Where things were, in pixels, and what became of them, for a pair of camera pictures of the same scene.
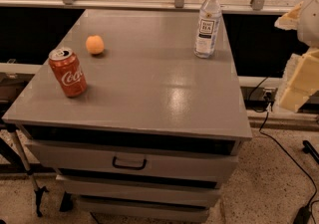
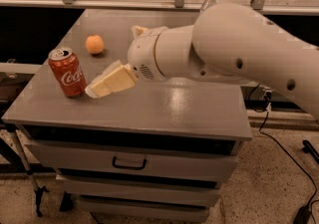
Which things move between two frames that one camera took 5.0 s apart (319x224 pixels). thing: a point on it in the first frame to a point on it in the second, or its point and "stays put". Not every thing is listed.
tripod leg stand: (39, 191) stays put
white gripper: (310, 22) to (144, 55)
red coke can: (65, 64) stays put
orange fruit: (95, 44) stays put
